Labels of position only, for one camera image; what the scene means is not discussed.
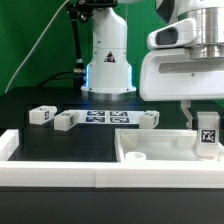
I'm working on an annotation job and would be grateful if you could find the white square tabletop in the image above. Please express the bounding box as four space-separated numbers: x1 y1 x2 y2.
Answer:
115 129 224 162

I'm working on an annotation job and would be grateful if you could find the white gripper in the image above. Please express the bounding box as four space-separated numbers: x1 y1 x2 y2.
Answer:
140 49 224 130

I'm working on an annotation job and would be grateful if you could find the white sheet with AprilTags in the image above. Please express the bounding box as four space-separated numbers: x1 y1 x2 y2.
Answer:
77 110 143 125

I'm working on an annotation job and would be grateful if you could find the white cable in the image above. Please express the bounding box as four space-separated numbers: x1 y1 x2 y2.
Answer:
4 0 72 95

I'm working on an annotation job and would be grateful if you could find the white U-shaped obstacle fence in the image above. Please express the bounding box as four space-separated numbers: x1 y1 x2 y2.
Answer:
0 129 224 188

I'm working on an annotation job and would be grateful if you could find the black cable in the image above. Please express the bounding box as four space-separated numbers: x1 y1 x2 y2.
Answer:
39 69 84 88

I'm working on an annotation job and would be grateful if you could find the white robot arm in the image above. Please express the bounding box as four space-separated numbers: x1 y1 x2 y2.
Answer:
80 0 224 126

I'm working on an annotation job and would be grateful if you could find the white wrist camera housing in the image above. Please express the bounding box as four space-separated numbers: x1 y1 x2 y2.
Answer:
147 18 196 50

